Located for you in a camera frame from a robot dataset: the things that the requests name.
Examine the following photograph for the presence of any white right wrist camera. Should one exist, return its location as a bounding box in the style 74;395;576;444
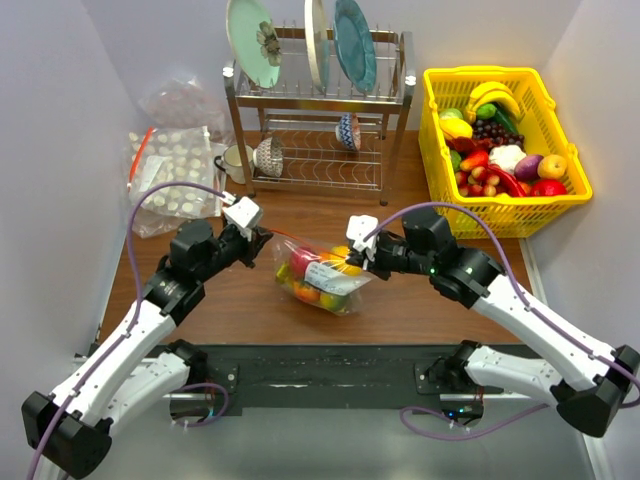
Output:
346;215;379;260

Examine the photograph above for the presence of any grey patterned bowl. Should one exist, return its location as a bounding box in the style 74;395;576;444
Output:
253;136;284;178

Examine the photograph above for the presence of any red chili pepper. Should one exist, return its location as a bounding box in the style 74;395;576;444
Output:
487;164;528;198

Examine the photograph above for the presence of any orange green mango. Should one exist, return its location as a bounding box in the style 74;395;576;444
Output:
319;292;349;314

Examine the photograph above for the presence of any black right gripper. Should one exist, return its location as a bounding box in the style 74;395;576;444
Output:
348;233;435;280

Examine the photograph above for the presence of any white cauliflower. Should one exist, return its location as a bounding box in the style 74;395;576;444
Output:
489;145;526;174

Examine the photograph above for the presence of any orange fruit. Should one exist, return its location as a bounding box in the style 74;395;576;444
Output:
537;154;568;180

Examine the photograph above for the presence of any red tomato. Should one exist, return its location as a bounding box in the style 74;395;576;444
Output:
529;179;568;197

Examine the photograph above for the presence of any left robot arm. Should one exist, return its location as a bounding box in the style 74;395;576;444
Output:
21;220;273;479

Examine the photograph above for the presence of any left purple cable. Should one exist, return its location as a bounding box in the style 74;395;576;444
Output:
24;181;236;480

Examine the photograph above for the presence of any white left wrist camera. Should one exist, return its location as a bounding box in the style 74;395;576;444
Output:
222;191;263;240

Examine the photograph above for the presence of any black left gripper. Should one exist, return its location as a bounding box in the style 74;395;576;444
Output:
195;222;271;282

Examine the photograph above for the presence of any yellow plastic basket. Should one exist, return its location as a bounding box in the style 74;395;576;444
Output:
418;65;593;238

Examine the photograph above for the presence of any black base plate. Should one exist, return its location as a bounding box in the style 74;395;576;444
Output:
189;344;501;416

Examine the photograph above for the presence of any bag of white round pieces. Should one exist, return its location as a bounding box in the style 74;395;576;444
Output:
125;126;226;238

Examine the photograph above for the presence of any cream plate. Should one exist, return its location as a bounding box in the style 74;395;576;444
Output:
304;0;330;95

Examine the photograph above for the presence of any dark grape bunch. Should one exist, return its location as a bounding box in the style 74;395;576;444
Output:
472;119;525;149

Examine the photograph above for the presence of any teal plate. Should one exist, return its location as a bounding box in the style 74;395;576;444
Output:
333;0;377;94

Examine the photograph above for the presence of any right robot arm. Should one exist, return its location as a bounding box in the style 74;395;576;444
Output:
346;202;639;438

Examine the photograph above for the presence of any yellow banana bunch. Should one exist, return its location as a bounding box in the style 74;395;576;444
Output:
463;81;523;123
275;262;294;290

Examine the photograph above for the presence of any red orange bell pepper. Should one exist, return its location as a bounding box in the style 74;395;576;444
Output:
293;281;321;305

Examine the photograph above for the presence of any clear orange zip bag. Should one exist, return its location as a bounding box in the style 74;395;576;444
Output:
270;230;372;316

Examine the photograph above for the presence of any bag of red pieces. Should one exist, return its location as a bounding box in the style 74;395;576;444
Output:
138;73;231;143

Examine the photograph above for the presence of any mint green flower plate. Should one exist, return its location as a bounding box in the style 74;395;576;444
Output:
226;0;282;89

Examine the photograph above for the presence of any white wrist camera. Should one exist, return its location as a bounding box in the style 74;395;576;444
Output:
222;191;263;240
346;215;379;260

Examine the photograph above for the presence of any yellow lemon fruit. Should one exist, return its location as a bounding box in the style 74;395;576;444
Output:
326;245;362;276

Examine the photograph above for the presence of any yellow lemon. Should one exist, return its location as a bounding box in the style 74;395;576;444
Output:
439;117;473;140

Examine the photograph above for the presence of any metal dish rack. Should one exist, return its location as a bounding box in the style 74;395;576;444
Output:
222;25;417;205

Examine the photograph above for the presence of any cream enamel mug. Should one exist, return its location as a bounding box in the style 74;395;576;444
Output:
214;144;246;185

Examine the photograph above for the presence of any red apple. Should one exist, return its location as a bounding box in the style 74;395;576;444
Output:
289;247;317;278

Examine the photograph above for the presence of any blue patterned bowl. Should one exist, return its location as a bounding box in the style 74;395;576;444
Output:
335;113;361;151

